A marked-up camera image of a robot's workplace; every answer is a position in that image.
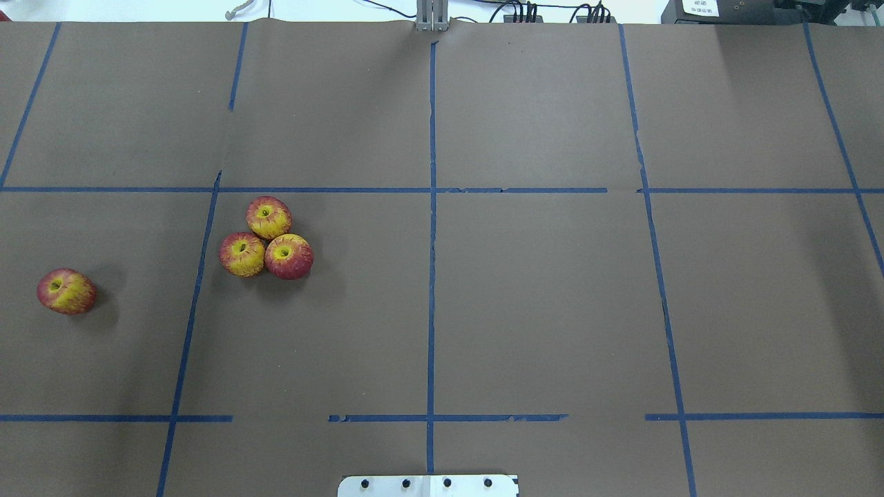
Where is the lone red yellow apple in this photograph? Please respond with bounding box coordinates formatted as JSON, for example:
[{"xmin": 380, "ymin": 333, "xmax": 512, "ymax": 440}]
[{"xmin": 36, "ymin": 268, "xmax": 97, "ymax": 315}]

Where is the right red yellow apple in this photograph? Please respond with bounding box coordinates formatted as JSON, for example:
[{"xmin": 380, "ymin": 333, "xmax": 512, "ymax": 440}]
[{"xmin": 265, "ymin": 233, "xmax": 314, "ymax": 280}]

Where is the rear red yellow apple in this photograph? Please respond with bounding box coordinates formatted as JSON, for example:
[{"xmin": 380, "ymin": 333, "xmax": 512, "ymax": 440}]
[{"xmin": 245, "ymin": 196, "xmax": 293, "ymax": 240}]

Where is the brown paper table cover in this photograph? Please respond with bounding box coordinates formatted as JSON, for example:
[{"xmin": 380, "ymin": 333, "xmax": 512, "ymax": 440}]
[{"xmin": 2, "ymin": 19, "xmax": 882, "ymax": 496}]

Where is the left red yellow apple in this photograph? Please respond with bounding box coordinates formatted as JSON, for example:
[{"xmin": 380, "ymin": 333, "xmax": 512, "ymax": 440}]
[{"xmin": 218, "ymin": 232, "xmax": 266, "ymax": 279}]

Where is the white metal mounting plate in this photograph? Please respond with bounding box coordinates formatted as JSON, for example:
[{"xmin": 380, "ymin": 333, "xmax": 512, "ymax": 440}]
[{"xmin": 337, "ymin": 474, "xmax": 520, "ymax": 496}]

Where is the black device with label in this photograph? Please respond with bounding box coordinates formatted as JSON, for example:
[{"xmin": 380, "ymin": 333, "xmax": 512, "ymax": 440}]
[{"xmin": 660, "ymin": 1, "xmax": 777, "ymax": 26}]

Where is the grey aluminium post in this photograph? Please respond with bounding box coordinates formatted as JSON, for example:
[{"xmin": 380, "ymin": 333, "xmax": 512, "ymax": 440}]
[{"xmin": 414, "ymin": 0, "xmax": 450, "ymax": 32}]

